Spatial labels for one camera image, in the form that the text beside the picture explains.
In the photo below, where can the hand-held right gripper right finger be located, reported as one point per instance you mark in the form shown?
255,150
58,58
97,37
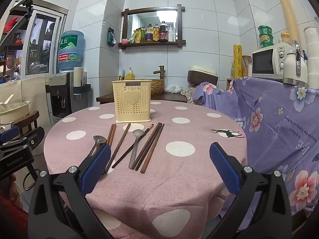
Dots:
224,170

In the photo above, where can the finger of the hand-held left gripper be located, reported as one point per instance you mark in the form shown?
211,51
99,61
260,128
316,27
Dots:
33,142
10,133

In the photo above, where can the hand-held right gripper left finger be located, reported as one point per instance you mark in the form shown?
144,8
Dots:
96,170

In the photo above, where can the metal spoon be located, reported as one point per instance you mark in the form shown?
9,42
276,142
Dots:
137,134
99,139

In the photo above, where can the beige plastic utensil holder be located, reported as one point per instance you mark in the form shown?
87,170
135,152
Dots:
132,104

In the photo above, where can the person's left forearm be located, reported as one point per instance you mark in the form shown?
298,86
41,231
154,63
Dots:
11,216

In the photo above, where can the cream cooking pot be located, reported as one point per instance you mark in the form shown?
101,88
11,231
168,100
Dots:
13,113

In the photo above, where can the dark wooden chair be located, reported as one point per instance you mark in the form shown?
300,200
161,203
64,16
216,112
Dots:
26,120

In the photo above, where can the white ladle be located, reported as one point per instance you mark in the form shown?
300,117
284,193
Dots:
8,99

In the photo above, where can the beige cloth cover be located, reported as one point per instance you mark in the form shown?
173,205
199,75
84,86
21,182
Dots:
35,92

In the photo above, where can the water dispenser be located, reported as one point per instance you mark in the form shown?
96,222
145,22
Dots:
59,97

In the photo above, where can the purple floral cloth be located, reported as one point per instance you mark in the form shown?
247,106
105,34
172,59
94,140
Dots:
274,119

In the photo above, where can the dark teal cup holder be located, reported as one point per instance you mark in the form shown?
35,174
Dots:
86,88

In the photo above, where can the beige paper cup stack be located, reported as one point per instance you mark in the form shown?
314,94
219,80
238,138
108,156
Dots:
77,77

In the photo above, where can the cluttered storage shelf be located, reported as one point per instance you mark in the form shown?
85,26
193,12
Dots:
12,54

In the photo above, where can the beige floral cloth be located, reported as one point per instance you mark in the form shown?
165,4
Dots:
189,93

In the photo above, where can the wooden counter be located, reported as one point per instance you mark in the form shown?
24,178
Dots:
169,97

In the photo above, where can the white plastic bag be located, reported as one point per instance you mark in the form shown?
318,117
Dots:
173,89

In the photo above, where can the glass door cabinet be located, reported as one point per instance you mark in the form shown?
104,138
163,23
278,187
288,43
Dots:
42,42

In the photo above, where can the blue water jug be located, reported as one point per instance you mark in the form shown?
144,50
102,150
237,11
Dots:
71,52

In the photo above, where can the brown and white rice cooker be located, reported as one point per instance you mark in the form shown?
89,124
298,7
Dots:
201,76

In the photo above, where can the yellow soap bottle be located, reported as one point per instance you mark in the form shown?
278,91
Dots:
129,75

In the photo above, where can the wicker basin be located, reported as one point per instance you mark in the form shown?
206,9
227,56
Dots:
157,87

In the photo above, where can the glass jar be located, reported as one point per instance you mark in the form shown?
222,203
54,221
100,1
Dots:
246,67

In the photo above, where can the yellow wrapped roll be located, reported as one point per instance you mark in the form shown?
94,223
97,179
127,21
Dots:
237,62

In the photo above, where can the white microwave oven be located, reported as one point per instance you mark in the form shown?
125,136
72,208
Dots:
264,62

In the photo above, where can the bronze faucet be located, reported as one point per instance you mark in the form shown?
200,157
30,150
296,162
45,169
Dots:
161,72

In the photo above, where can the green hanging packet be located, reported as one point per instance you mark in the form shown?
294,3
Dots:
111,38

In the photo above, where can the black light panel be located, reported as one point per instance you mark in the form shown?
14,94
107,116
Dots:
25,2

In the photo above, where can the green noodle cup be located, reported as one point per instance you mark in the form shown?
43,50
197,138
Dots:
266,38
266,45
265,29

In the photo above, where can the pink jar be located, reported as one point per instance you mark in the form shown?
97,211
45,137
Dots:
124,40

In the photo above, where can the yellow snack packet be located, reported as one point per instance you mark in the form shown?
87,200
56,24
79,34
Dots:
132,37

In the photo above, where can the stack of white paper bowls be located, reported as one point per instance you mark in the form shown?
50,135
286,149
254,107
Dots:
312,54

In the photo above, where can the bottle with purple label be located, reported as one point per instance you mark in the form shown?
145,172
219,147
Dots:
149,34

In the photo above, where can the white squeeze bottle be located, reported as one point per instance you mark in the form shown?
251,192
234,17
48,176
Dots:
171,34

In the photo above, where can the dark wooden framed shelf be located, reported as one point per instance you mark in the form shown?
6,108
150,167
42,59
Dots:
124,27

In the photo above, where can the bottle with orange label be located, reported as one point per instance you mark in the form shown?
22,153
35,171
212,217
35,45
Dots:
156,33

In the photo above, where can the large dark sauce bottle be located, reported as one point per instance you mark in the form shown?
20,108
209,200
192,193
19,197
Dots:
163,32

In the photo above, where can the tall stack of yellow cups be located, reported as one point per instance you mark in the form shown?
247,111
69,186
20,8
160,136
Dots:
287,17

